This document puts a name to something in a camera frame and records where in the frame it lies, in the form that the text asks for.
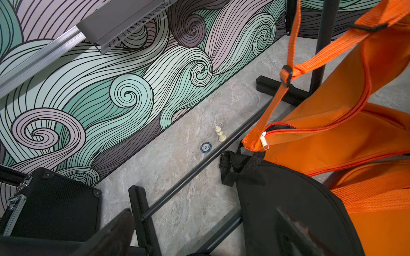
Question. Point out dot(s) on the black bag upper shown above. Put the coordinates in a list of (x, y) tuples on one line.
[(263, 186)]

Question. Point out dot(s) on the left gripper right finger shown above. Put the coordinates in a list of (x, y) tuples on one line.
[(295, 239)]

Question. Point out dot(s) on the blue poker chip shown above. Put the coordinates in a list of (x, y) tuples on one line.
[(206, 147)]

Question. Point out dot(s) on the black hard case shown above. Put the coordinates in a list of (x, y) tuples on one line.
[(50, 206)]

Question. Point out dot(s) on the cream chess piece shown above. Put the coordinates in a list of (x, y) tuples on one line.
[(221, 136)]

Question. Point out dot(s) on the black clothes rack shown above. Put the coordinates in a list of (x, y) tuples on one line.
[(148, 244)]

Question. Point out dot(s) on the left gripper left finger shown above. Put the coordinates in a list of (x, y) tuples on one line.
[(112, 240)]

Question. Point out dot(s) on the clear mesh wall bin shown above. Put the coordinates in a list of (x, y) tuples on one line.
[(114, 21)]

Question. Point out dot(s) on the orange crossbody bag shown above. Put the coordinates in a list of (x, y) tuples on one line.
[(336, 127), (377, 198)]

